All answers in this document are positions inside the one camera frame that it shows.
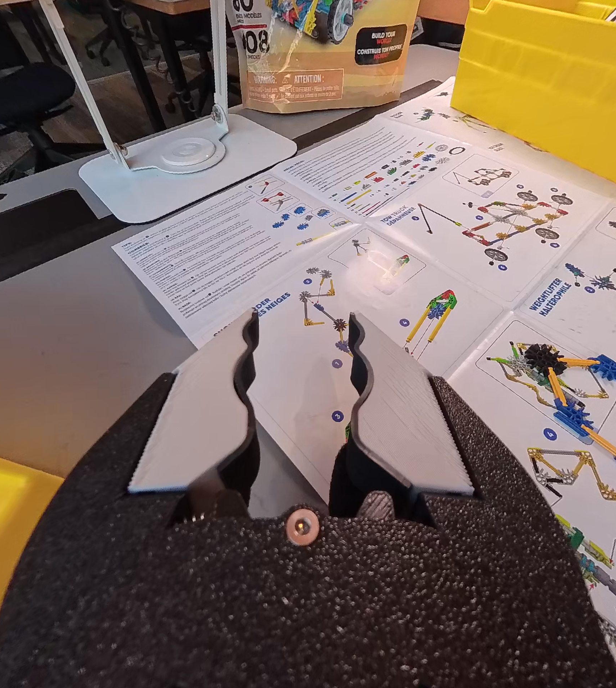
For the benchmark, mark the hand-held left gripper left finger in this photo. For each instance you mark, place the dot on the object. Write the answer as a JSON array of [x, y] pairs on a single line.
[[195, 424]]

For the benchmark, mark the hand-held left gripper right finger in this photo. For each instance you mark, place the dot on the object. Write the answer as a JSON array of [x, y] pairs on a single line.
[[410, 424]]

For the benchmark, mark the grey desk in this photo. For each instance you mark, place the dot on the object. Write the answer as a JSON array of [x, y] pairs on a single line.
[[44, 349]]

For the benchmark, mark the toy rod and connector assembly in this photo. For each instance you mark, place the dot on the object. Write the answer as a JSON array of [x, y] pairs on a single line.
[[542, 359]]

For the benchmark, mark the white printed instruction sheet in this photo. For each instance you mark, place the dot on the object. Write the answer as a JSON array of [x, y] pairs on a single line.
[[421, 226]]

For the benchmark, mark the small yellow plastic bin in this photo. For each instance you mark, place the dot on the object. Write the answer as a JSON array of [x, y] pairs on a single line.
[[1, 510]]

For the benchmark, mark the white lamp stand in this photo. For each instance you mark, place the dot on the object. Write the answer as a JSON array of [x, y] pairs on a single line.
[[243, 156]]

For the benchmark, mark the tan toy building set bag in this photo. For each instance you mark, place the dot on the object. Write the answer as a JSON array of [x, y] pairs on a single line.
[[308, 86]]

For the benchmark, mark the large yellow plastic bin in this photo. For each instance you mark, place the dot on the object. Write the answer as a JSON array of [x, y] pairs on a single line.
[[544, 80]]

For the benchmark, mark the black office chair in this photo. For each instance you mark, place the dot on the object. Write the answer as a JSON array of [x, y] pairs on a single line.
[[12, 91]]

